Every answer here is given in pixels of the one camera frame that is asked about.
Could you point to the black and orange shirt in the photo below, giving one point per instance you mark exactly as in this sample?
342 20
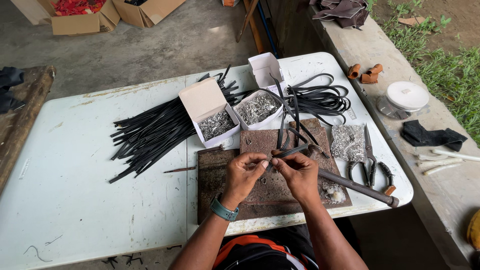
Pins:
262 251

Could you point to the plain cardboard box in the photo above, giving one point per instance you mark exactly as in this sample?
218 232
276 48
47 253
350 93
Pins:
150 13

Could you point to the wooden sticks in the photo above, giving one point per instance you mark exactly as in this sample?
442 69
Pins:
251 22

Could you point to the clear bag of metal rings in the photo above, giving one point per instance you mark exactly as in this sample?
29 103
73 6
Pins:
348 142

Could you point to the rusty iron hammer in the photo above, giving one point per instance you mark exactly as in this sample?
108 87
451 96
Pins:
356 185

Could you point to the black cloth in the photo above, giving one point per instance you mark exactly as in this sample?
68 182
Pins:
9 90

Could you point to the cardboard box of red pieces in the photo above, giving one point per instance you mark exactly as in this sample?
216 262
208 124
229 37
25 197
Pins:
75 17

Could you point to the concrete ledge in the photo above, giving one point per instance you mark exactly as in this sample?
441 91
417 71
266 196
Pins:
431 210

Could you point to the glass jar with white lid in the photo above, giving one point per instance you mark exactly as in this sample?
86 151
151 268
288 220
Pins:
405 98

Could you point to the brown brick shard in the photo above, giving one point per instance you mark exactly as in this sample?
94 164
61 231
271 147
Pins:
411 21

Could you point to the rusty metal plate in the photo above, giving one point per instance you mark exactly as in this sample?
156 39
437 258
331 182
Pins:
225 176

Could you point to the teal wristwatch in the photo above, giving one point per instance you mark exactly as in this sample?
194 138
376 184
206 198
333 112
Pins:
223 211

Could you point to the thin black thread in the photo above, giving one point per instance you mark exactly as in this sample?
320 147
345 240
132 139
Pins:
39 253

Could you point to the white stick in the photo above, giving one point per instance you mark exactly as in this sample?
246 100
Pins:
455 155
438 162
440 169

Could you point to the white crumpled plastic lump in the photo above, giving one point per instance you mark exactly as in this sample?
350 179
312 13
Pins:
333 194

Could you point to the person's left hand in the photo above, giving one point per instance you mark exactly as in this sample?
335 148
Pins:
240 180

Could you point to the worn wooden bench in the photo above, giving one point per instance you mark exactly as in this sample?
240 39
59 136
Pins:
22 123

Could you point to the black fabric piece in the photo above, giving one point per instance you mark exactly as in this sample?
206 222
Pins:
431 137

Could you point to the person's right hand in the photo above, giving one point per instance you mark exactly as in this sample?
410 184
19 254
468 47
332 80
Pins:
300 178

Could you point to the blue pipe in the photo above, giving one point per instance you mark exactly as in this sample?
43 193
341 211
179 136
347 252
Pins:
268 28

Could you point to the heap of dark leather pieces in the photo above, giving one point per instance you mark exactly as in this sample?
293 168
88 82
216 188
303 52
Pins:
343 13

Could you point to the thin brown awl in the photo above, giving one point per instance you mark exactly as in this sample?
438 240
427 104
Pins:
180 170

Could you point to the black leather scraps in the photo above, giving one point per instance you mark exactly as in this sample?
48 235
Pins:
122 260

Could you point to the yellow round object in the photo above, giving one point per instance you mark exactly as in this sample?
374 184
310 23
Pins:
474 230

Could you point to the pile of black leather strips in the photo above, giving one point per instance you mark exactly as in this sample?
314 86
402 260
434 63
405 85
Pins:
157 131

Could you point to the white box of metal rings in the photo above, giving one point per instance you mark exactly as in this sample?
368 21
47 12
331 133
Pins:
210 112
258 107

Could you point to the orange leather roll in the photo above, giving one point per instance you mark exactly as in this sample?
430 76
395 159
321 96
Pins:
353 71
372 74

